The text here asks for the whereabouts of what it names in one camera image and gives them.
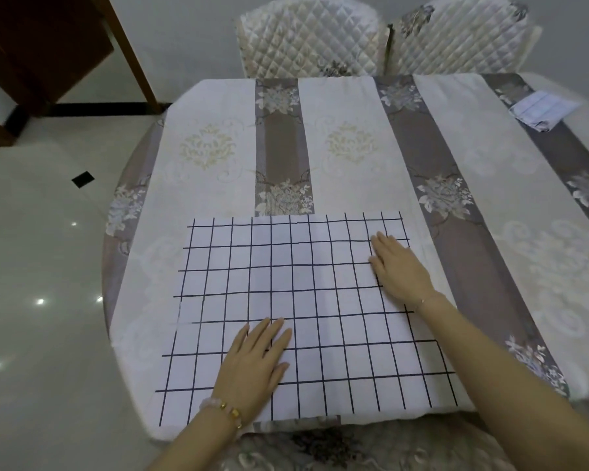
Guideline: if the person's right hand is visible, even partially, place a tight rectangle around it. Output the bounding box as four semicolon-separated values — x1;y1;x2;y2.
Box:
369;232;437;308

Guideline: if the person's left hand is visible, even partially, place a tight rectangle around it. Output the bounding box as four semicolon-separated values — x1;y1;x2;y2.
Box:
211;317;293;423

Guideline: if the floral quilted seat cushion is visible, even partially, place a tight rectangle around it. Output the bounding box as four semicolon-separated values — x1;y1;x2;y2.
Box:
225;415;521;471

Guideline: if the pink bead gold bracelet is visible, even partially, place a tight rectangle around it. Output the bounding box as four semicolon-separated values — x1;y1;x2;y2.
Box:
200;397;243;430

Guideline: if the dark brown wooden door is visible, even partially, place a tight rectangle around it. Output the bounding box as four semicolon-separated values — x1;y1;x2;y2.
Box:
0;0;115;147

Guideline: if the floral striped beige tablecloth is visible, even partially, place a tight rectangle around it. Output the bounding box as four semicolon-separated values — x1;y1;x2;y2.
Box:
100;72;589;442

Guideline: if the brown wooden door frame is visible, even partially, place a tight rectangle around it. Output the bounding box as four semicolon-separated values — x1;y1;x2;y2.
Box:
89;0;164;116

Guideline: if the folded light blue cloth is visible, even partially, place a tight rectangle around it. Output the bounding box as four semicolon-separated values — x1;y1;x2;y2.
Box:
509;91;581;132

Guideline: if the white black grid cloth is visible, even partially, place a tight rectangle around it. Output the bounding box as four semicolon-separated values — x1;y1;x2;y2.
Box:
155;211;458;427

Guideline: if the person's left forearm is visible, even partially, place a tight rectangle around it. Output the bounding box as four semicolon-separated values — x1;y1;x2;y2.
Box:
146;398;257;471

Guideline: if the cream quilted floral chair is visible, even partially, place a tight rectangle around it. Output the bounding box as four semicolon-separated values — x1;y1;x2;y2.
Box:
385;0;544;77

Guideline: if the person's right forearm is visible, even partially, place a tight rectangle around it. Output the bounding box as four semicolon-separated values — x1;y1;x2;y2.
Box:
415;291;589;471

